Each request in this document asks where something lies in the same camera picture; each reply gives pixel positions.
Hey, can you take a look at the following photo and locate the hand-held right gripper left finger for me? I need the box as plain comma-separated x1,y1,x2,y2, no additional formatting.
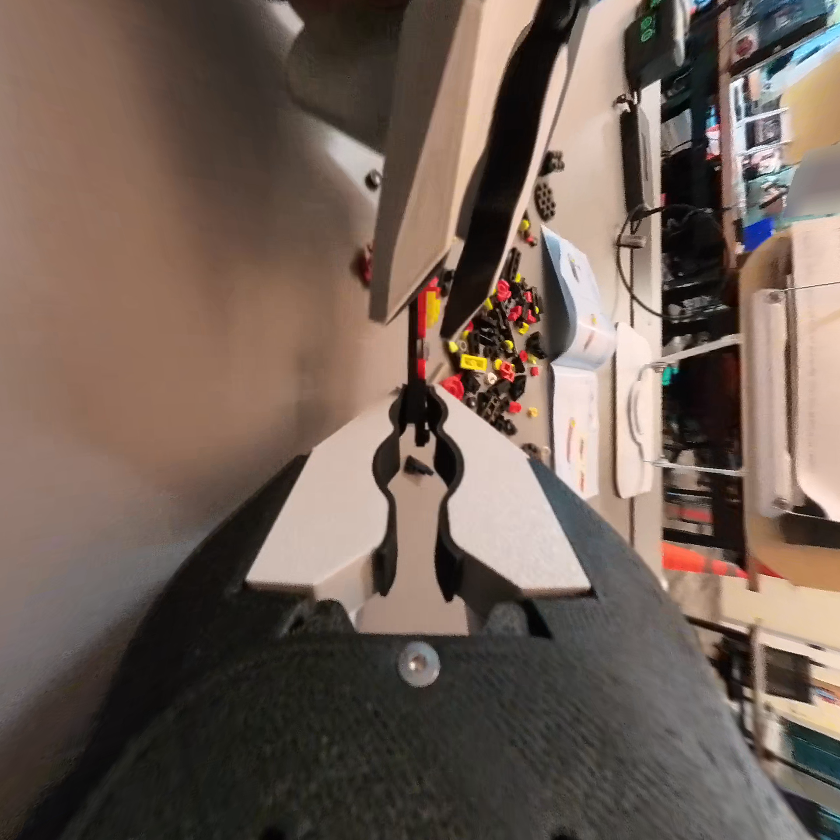
246,387,404,632

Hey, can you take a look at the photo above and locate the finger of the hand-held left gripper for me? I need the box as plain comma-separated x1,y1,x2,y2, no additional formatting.
369,0,544,324
438,0,589,339

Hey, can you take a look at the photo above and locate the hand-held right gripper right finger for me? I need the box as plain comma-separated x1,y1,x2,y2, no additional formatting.
425,386,593,634

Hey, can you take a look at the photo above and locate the black and red lego assembly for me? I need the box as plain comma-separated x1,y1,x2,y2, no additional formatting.
407,289,435,448

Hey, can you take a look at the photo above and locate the pile of loose lego pieces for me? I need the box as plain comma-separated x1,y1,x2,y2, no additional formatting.
438,150,567,462

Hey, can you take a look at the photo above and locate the lego instruction booklet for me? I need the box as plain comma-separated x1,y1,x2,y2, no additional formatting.
541,226,619,501

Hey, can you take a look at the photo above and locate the black power brick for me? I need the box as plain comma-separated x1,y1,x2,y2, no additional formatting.
619,97,658,212

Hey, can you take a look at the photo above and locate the black device with green markings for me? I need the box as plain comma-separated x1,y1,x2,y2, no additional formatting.
623,0,687,90

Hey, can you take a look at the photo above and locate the orange bar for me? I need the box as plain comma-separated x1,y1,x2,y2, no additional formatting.
661,541,749,580

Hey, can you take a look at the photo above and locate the cluttered storage shelf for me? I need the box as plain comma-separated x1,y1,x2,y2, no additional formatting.
659,0,840,552

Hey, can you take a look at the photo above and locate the pale plastic container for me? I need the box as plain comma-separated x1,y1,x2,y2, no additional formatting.
740,220,840,592

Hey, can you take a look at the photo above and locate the black cable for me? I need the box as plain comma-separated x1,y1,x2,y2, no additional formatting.
616,202,726,317

